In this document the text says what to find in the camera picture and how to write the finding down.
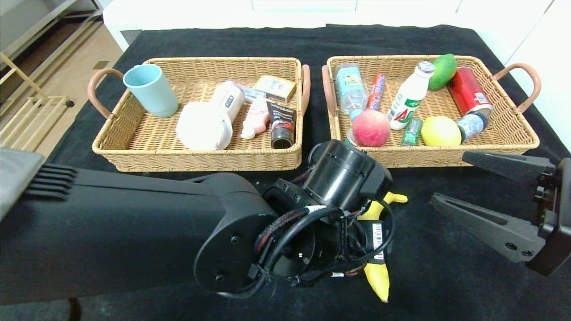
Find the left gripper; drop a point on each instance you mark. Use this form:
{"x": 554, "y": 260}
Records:
{"x": 377, "y": 239}

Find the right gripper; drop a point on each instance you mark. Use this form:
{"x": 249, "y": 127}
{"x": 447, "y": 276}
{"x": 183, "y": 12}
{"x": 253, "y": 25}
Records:
{"x": 554, "y": 211}

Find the yellow banana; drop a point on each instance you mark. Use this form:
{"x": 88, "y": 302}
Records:
{"x": 378, "y": 276}

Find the yellow lemon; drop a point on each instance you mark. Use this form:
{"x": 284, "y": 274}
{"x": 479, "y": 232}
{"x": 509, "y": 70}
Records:
{"x": 440, "y": 130}

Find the pink red peach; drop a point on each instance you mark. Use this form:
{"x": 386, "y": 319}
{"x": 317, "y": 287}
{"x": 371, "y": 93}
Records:
{"x": 371, "y": 128}

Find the black face wash tube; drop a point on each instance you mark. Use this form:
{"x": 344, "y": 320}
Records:
{"x": 282, "y": 125}

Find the pink squeeze bottle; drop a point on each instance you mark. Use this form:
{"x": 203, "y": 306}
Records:
{"x": 256, "y": 118}

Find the white round plastic container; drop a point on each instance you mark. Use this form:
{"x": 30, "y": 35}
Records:
{"x": 203, "y": 127}

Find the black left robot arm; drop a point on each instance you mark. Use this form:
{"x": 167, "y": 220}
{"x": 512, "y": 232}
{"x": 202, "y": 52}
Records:
{"x": 111, "y": 232}

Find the wicker basket holding food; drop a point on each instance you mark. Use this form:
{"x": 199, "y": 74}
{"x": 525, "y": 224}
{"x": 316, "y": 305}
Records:
{"x": 446, "y": 154}

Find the wicker basket holding household items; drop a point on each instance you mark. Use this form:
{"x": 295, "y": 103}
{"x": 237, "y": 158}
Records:
{"x": 147, "y": 138}

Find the small blue silver bottle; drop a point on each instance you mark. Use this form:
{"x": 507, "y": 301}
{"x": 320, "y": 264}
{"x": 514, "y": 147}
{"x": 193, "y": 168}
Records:
{"x": 472, "y": 125}

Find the green gum pack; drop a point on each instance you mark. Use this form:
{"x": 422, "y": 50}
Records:
{"x": 411, "y": 131}

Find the silver tin can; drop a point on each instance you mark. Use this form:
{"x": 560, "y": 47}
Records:
{"x": 349, "y": 138}

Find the red drink can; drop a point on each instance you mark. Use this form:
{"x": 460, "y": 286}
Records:
{"x": 468, "y": 91}

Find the white milk drink bottle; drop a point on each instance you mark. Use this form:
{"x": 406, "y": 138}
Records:
{"x": 408, "y": 100}

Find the green mango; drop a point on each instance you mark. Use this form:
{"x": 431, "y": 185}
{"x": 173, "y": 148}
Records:
{"x": 442, "y": 71}

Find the white cabinet doors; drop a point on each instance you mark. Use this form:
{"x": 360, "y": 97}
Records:
{"x": 553, "y": 67}

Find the orange candy tube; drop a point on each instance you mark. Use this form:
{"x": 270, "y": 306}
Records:
{"x": 377, "y": 91}

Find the water bottle with blue label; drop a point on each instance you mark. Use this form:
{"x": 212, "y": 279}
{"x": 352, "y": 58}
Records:
{"x": 350, "y": 89}

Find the yellow playing card box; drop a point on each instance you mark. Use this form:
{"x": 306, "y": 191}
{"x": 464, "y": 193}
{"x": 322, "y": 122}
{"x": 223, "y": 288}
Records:
{"x": 274, "y": 87}

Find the clear plastic tool case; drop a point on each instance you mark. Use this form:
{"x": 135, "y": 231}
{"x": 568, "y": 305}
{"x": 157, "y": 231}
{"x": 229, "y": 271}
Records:
{"x": 254, "y": 93}

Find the white roll with purple end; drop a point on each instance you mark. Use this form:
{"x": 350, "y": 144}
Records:
{"x": 229, "y": 98}

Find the light teal plastic cup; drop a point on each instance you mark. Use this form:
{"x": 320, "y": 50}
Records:
{"x": 151, "y": 93}

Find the white counter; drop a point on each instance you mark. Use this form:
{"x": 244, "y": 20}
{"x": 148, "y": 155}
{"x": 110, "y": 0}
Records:
{"x": 200, "y": 13}

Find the light wooden rack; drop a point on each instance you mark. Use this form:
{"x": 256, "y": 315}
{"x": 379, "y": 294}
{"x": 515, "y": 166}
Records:
{"x": 9, "y": 62}

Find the grey metal shelf unit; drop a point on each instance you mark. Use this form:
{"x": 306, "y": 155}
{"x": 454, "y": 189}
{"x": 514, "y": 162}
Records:
{"x": 26, "y": 13}

